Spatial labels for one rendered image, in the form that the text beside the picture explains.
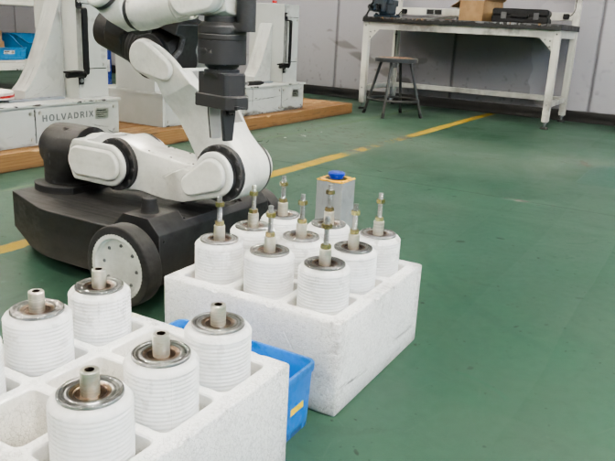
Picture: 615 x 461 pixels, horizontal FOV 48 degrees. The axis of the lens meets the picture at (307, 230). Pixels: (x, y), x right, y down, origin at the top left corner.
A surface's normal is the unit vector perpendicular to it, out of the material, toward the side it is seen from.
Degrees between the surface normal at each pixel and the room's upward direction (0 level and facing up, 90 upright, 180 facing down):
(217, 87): 90
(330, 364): 90
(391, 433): 0
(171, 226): 46
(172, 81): 90
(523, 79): 90
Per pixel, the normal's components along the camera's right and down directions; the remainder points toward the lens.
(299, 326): -0.50, 0.22
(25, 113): 0.86, 0.18
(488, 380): 0.05, -0.96
